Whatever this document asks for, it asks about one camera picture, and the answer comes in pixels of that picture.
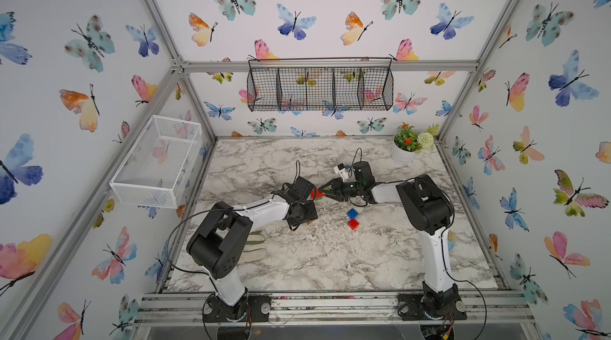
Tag small red lego brick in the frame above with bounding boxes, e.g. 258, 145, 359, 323
348, 219, 360, 230

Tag black wire basket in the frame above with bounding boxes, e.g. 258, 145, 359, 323
243, 58, 394, 112

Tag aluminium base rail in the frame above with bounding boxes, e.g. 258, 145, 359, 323
135, 290, 535, 327

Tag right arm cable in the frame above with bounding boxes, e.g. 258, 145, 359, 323
438, 239, 488, 340

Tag blue lego brick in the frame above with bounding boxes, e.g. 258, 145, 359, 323
347, 209, 359, 220

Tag long red lego brick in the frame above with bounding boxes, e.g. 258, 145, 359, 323
310, 189, 326, 200

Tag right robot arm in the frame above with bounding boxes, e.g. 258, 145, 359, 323
321, 161, 467, 321

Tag white mesh basket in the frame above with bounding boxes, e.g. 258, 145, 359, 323
110, 115, 202, 209

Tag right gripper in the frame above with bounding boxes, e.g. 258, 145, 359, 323
318, 177, 363, 200

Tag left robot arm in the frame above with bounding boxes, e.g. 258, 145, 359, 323
186, 176, 318, 322

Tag potted artificial plant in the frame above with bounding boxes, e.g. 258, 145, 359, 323
391, 124, 440, 165

